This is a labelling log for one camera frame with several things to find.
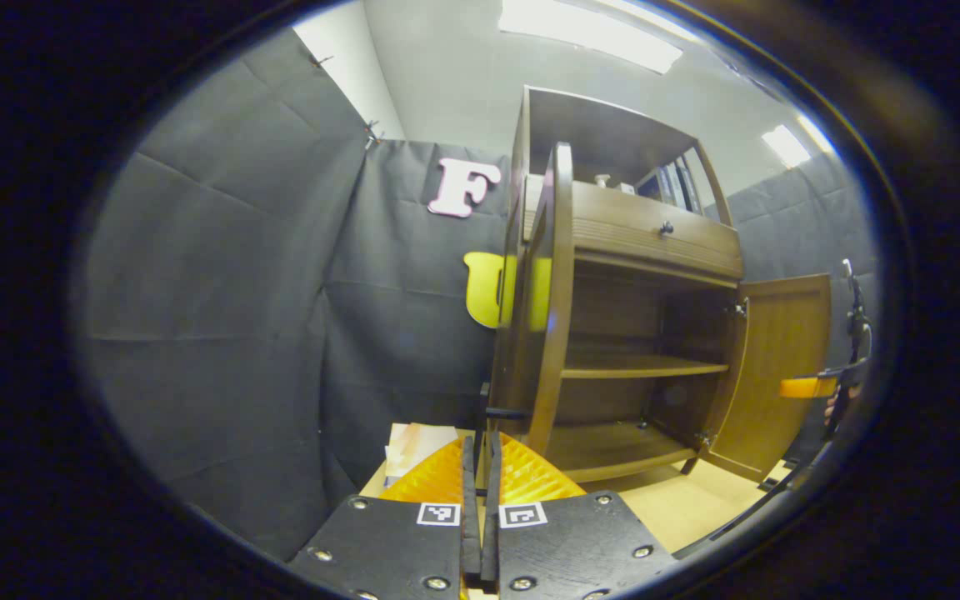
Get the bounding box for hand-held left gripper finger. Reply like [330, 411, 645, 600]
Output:
[480, 432, 679, 600]
[288, 433, 481, 600]

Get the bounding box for wooden cabinet door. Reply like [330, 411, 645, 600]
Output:
[701, 273, 833, 484]
[488, 142, 574, 458]

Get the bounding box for black door handle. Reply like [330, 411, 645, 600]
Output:
[477, 382, 533, 501]

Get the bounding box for brown wooden shoe cabinet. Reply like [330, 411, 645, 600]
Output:
[488, 85, 833, 484]

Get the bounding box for wooden inner cabinet shelf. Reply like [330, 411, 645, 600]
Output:
[562, 354, 731, 380]

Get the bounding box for small stack of books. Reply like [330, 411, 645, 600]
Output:
[383, 422, 460, 488]

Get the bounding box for small ceiling light panel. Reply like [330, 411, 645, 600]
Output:
[762, 125, 812, 168]

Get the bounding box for black backdrop cloth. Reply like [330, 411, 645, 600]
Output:
[72, 25, 877, 561]

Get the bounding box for large ceiling light panel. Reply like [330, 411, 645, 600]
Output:
[498, 0, 683, 74]

